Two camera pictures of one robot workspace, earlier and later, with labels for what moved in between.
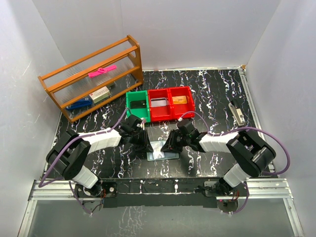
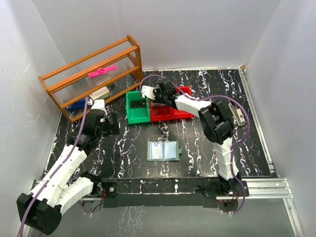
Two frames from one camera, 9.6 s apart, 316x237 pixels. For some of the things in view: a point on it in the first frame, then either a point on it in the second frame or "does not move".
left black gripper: (145, 146) to (112, 128)
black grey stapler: (237, 113) does not move
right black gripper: (170, 145) to (156, 91)
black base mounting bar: (152, 193) does not move
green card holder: (157, 154) does not move
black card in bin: (138, 104) does not move
